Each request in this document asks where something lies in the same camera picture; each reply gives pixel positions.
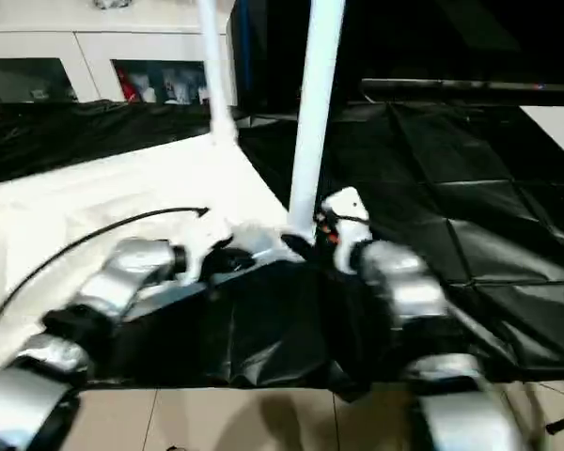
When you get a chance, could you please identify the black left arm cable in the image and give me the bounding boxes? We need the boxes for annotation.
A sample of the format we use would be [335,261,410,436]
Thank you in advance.
[0,205,212,350]

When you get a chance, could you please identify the dark long bar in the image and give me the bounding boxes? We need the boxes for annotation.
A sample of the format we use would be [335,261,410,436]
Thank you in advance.
[359,77,564,108]

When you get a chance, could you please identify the white cabinet with glass doors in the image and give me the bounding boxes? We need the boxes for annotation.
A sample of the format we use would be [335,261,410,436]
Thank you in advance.
[0,0,240,106]

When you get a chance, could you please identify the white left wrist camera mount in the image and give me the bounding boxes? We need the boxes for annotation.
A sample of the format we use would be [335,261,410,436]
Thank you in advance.
[177,219,237,284]

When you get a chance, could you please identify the white plastic table leg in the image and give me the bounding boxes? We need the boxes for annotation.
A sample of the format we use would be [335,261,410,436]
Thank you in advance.
[196,0,242,148]
[286,0,349,237]

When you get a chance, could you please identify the black mat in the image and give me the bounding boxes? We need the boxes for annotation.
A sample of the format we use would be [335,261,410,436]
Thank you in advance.
[0,96,564,401]

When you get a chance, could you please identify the white flat board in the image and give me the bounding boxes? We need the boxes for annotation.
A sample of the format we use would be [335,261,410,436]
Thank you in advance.
[518,104,564,169]

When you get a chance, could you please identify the white plastic table top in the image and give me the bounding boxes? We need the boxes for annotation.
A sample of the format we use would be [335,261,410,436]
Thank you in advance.
[0,134,312,378]

